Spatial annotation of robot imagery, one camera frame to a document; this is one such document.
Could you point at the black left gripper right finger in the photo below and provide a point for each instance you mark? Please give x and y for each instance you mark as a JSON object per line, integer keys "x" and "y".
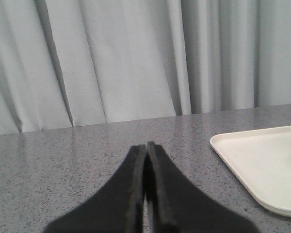
{"x": 180, "y": 207}

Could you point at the grey pleated curtain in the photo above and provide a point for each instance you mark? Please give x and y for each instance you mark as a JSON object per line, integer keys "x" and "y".
{"x": 70, "y": 63}

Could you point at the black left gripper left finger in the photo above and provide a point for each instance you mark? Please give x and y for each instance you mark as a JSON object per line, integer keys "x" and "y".
{"x": 116, "y": 208}

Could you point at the cream rectangular plastic tray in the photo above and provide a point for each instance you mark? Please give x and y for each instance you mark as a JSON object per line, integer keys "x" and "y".
{"x": 261, "y": 160}

